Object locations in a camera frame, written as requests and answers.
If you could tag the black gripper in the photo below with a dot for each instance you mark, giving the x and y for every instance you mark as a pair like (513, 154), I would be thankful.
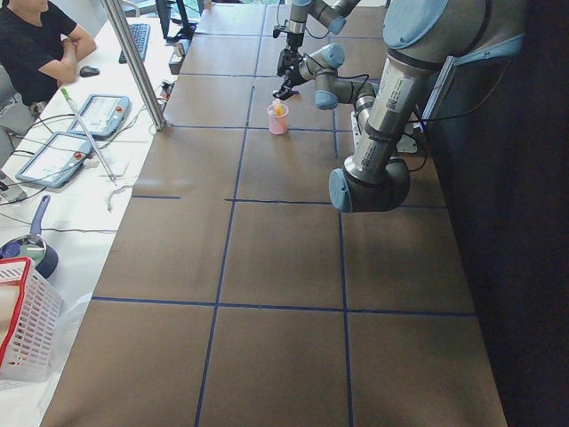
(286, 68)
(293, 39)

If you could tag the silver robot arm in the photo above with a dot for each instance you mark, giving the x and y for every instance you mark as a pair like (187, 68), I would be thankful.
(333, 17)
(420, 36)

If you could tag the pink mesh pen holder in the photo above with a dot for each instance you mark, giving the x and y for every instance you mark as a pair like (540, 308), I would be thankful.
(277, 125)

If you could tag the black monitor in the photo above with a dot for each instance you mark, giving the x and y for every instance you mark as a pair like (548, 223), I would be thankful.
(174, 21)

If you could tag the black keyboard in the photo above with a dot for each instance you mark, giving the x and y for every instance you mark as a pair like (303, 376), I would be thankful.
(140, 34)

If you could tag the far teach pendant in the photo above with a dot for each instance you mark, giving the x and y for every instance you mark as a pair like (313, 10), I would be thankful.
(103, 114)

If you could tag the teach pendant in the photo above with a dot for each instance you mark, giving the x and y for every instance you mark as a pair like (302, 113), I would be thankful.
(103, 114)
(57, 161)

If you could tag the black computer mouse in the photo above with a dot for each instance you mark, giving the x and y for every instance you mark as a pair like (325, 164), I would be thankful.
(89, 71)

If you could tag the metal rod green tip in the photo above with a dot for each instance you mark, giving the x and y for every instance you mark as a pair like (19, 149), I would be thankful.
(88, 135)

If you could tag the near teach pendant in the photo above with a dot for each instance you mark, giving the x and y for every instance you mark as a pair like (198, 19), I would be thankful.
(57, 161)

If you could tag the person in black shirt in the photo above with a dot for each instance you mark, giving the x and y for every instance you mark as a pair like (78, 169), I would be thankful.
(40, 48)

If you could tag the blue saucepan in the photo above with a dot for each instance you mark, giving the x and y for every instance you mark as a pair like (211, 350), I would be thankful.
(33, 246)

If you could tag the white plastic basket red rim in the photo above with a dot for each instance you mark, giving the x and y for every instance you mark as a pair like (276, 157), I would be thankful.
(30, 307)

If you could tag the aluminium frame post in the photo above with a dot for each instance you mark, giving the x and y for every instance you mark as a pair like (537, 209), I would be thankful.
(119, 23)

